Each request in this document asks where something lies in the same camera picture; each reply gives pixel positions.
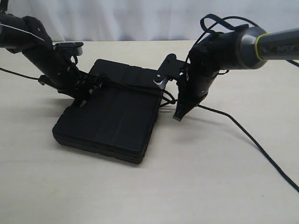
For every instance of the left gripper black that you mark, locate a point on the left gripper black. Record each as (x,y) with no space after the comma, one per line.
(78,84)

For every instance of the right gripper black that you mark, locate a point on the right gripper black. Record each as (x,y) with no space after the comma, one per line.
(193,87)

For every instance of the black plastic carrying case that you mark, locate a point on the black plastic carrying case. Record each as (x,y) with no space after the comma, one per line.
(114,122)

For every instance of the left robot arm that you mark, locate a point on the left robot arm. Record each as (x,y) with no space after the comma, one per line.
(57,62)

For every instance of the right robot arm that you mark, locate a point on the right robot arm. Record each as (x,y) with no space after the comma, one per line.
(245,49)

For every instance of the white backdrop curtain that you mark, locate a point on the white backdrop curtain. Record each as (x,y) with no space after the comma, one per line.
(147,20)

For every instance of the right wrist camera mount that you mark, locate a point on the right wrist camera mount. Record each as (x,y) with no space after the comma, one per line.
(172,69)

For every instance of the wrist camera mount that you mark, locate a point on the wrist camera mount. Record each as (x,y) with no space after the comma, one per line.
(172,69)
(75,48)

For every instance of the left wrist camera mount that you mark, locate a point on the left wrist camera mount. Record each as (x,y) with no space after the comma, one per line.
(75,48)

